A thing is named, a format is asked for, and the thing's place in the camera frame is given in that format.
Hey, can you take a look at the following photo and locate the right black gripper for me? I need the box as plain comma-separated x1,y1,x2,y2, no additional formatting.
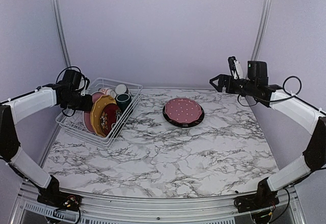
210,74,257,96

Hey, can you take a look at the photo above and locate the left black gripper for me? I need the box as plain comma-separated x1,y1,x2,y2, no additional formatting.
64,91,93,110

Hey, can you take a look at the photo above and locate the pink bear plate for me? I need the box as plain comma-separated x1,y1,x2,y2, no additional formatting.
83,92,104,133

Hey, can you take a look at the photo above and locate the yellow polka dot plate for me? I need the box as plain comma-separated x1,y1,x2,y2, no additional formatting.
90,95,117,137

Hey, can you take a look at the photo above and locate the mauve polka dot plate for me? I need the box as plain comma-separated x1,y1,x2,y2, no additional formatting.
163,97,204,124

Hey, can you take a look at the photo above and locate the dark red floral plate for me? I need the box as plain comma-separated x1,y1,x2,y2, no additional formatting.
100,103,122,137

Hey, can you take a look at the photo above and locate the black rimmed cream plate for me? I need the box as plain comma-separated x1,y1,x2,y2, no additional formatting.
162,106,205,128

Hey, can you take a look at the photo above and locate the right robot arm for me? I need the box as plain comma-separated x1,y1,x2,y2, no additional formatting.
209,57,325,208

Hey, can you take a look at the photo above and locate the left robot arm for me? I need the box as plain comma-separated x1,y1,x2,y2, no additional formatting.
1,66,93,206

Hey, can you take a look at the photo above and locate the white red patterned bowl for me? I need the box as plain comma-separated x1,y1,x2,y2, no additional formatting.
98,87,117,99

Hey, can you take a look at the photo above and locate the cream brown cup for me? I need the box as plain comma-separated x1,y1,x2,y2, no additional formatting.
115,83,131,96

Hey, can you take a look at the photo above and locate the dark green mug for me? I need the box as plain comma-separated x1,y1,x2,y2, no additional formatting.
116,93,132,113

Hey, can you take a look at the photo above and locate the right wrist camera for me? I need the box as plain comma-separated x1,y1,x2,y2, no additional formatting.
228,56,243,79

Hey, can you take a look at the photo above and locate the white wire dish rack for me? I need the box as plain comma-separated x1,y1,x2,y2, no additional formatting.
56,78,143,148

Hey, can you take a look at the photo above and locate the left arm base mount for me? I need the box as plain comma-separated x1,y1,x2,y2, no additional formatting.
37,192,82,212

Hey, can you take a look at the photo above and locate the aluminium front rail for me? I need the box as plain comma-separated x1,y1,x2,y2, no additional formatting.
9,183,306,223

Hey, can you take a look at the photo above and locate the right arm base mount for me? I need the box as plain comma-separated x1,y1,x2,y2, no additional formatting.
234,193,280,213

